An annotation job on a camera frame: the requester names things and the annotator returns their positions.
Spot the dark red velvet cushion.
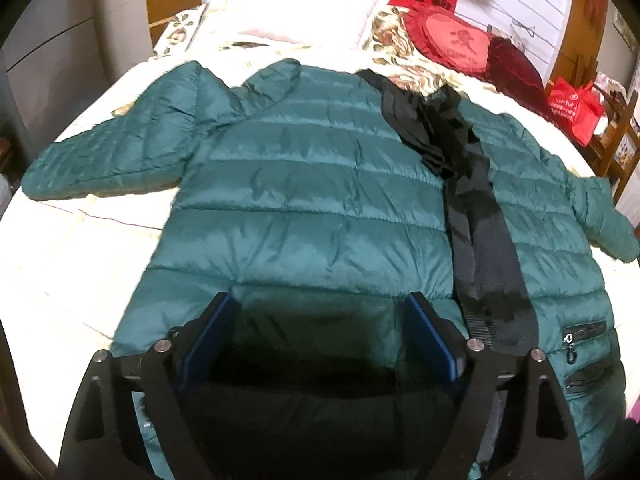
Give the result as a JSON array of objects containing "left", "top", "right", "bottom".
[{"left": 486, "top": 36, "right": 552, "bottom": 119}]

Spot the red shopping bag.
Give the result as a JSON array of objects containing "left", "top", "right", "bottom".
[{"left": 548, "top": 77, "right": 605, "bottom": 148}]

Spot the grey refrigerator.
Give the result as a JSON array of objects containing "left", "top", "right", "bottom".
[{"left": 1, "top": 0, "right": 151, "bottom": 162}]

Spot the teal puffer jacket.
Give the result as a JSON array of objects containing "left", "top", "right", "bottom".
[{"left": 22, "top": 60, "right": 639, "bottom": 474}]

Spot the white square pillow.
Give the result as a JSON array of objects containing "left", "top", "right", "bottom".
[{"left": 196, "top": 0, "right": 390, "bottom": 48}]

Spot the wooden chair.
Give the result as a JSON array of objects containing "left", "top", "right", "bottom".
[{"left": 574, "top": 55, "right": 639, "bottom": 204}]

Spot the red heart-shaped cushion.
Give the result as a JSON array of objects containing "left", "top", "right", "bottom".
[{"left": 404, "top": 6, "right": 491, "bottom": 78}]

